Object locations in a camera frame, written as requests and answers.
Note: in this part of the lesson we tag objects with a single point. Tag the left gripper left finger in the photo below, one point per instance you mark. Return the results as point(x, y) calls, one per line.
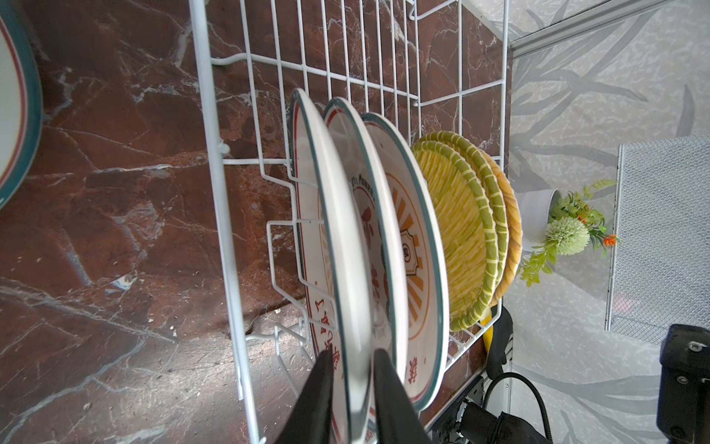
point(310, 418)

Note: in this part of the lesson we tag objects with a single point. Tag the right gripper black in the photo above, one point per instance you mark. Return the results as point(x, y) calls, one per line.
point(683, 401)

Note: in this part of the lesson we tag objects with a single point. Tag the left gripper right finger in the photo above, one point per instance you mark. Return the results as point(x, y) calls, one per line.
point(396, 421)

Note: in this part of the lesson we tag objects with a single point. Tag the white plate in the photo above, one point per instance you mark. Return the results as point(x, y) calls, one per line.
point(334, 266)
point(423, 260)
point(21, 103)
point(379, 225)

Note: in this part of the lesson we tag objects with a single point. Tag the yellow black rubber glove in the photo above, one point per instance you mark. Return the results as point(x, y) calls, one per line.
point(496, 341)

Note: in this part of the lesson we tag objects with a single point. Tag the green woven plate left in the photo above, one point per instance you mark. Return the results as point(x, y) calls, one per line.
point(467, 230)

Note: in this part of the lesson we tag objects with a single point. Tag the green woven plate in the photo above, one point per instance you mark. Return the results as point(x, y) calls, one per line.
point(467, 230)
point(485, 170)

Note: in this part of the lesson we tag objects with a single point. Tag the potted artificial flower plant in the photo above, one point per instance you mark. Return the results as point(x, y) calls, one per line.
point(556, 225)

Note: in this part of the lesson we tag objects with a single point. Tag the tan woven plate right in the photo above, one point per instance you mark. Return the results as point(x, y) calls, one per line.
point(515, 230)

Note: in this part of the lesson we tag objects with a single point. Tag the green woven plate middle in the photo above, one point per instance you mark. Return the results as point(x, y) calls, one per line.
point(485, 170)

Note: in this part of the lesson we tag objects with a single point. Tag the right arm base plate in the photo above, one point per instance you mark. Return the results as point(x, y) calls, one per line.
point(478, 425)

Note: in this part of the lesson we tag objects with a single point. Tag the white mesh wall basket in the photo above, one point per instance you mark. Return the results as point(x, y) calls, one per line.
point(659, 273)

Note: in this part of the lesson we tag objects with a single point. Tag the white wire dish rack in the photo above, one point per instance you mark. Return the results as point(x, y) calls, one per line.
point(375, 64)

